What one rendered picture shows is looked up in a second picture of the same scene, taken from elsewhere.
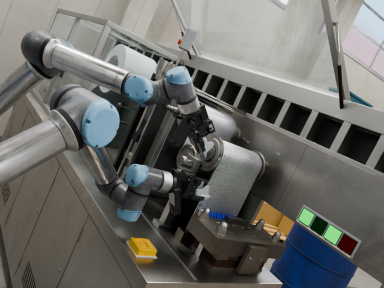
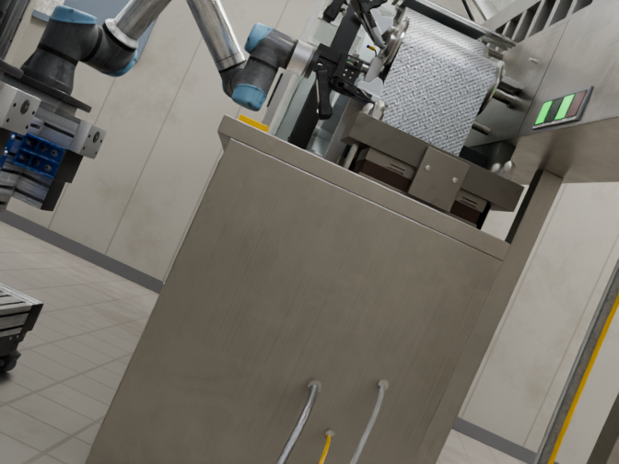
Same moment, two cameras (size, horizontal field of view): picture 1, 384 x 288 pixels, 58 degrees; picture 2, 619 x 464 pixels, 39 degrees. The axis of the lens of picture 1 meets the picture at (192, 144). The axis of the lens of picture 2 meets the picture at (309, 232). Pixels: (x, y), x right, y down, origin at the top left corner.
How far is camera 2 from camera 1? 1.49 m
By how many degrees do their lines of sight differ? 34
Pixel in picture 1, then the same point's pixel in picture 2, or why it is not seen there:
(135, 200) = (252, 68)
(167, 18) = not seen: hidden behind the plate
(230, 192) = (432, 110)
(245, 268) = (421, 187)
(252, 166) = (474, 69)
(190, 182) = (342, 60)
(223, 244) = (372, 128)
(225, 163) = (414, 52)
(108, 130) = not seen: outside the picture
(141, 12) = not seen: hidden behind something
